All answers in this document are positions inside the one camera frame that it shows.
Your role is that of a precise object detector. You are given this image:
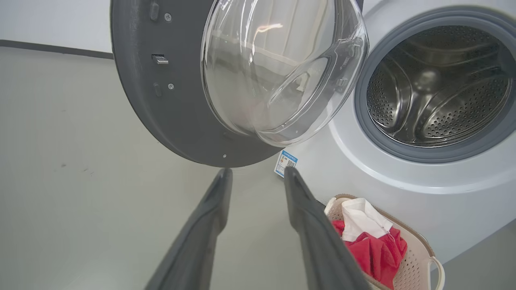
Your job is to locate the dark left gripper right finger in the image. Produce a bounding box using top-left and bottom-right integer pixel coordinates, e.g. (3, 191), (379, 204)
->
(283, 166), (371, 290)

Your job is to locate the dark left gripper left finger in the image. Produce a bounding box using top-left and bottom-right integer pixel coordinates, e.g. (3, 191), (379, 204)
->
(144, 168), (233, 290)

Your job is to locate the white cloth garment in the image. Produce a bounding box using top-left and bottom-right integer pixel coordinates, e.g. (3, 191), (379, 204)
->
(341, 197), (393, 242)

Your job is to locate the red and white shirt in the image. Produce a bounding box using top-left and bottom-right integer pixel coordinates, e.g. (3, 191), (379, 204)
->
(331, 220), (408, 290)

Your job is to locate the dark round glass washer door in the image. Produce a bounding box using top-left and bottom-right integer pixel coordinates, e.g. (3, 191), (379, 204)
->
(110, 0), (369, 168)

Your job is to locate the cream perforated laundry basket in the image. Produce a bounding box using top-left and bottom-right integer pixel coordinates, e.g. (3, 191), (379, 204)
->
(324, 194), (446, 290)

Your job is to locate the white front-load washing machine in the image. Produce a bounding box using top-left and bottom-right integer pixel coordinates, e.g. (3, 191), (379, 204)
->
(282, 0), (516, 264)

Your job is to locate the blue energy label sticker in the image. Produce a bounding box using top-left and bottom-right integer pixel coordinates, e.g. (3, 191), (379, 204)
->
(274, 150), (299, 178)

